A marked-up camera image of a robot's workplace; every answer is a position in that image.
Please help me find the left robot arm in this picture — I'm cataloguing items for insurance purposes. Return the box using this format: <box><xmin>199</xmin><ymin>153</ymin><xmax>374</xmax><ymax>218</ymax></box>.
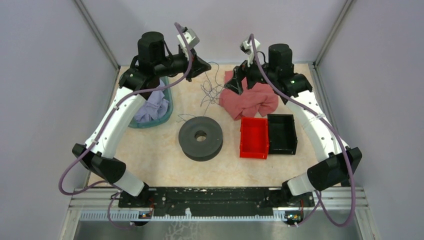
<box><xmin>72</xmin><ymin>27</ymin><xmax>211</xmax><ymax>207</ymax></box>

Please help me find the pink cloth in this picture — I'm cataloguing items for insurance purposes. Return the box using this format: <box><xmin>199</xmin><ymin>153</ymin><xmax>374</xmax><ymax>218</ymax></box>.
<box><xmin>218</xmin><ymin>78</ymin><xmax>279</xmax><ymax>121</ymax></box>

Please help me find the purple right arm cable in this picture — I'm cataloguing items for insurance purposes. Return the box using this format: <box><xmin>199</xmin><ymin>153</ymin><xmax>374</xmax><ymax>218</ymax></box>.
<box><xmin>247</xmin><ymin>33</ymin><xmax>357</xmax><ymax>228</ymax></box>

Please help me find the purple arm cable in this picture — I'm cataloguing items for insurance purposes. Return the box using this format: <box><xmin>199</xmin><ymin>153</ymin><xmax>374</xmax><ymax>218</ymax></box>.
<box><xmin>247</xmin><ymin>33</ymin><xmax>357</xmax><ymax>228</ymax></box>
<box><xmin>58</xmin><ymin>22</ymin><xmax>194</xmax><ymax>231</ymax></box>

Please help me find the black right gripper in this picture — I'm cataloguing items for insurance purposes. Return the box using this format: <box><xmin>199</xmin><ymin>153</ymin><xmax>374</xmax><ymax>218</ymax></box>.
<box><xmin>224</xmin><ymin>50</ymin><xmax>277</xmax><ymax>96</ymax></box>

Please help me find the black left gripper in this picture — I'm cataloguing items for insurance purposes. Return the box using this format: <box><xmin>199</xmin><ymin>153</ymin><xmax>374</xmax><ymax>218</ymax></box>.
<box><xmin>154</xmin><ymin>46</ymin><xmax>212</xmax><ymax>82</ymax></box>

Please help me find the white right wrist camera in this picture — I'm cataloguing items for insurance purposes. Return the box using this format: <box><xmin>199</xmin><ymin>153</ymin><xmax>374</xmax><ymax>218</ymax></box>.
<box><xmin>240</xmin><ymin>36</ymin><xmax>261</xmax><ymax>67</ymax></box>

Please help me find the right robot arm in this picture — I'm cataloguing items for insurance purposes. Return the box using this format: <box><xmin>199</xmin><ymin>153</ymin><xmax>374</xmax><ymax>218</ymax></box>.
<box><xmin>225</xmin><ymin>41</ymin><xmax>362</xmax><ymax>206</ymax></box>

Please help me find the black plastic bin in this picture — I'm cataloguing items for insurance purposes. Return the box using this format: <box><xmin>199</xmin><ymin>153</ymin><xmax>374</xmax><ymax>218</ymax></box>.
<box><xmin>267</xmin><ymin>114</ymin><xmax>298</xmax><ymax>155</ymax></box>

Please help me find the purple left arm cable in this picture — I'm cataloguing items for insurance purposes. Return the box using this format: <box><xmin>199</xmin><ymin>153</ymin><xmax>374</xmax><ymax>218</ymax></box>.
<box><xmin>58</xmin><ymin>22</ymin><xmax>194</xmax><ymax>231</ymax></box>

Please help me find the black cable spool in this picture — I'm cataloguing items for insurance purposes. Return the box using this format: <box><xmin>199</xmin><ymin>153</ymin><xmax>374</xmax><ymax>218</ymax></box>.
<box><xmin>178</xmin><ymin>116</ymin><xmax>224</xmax><ymax>162</ymax></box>

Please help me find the teal plastic tray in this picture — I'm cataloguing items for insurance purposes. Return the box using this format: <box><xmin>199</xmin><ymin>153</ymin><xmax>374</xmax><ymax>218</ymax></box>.
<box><xmin>128</xmin><ymin>88</ymin><xmax>174</xmax><ymax>129</ymax></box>

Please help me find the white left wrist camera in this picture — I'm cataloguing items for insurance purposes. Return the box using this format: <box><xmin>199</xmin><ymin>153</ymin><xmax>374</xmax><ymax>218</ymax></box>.
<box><xmin>177</xmin><ymin>27</ymin><xmax>200</xmax><ymax>50</ymax></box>

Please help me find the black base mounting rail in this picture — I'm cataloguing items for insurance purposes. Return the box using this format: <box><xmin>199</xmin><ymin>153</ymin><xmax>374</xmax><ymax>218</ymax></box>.
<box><xmin>118</xmin><ymin>187</ymin><xmax>315</xmax><ymax>219</ymax></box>

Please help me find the thin blue wire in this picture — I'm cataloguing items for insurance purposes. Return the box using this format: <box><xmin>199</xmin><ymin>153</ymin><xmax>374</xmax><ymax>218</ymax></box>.
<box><xmin>177</xmin><ymin>61</ymin><xmax>233</xmax><ymax>123</ymax></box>

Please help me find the lavender cloth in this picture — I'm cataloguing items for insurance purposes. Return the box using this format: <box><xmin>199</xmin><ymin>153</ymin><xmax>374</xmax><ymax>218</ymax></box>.
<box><xmin>134</xmin><ymin>90</ymin><xmax>169</xmax><ymax>124</ymax></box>

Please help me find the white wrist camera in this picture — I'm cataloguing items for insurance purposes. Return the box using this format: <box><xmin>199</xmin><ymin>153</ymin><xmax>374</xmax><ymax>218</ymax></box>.
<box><xmin>240</xmin><ymin>36</ymin><xmax>261</xmax><ymax>67</ymax></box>
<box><xmin>177</xmin><ymin>27</ymin><xmax>200</xmax><ymax>50</ymax></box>

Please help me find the red plastic bin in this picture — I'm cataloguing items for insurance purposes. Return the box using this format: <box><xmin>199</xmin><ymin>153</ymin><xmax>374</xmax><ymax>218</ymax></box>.
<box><xmin>239</xmin><ymin>117</ymin><xmax>269</xmax><ymax>160</ymax></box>

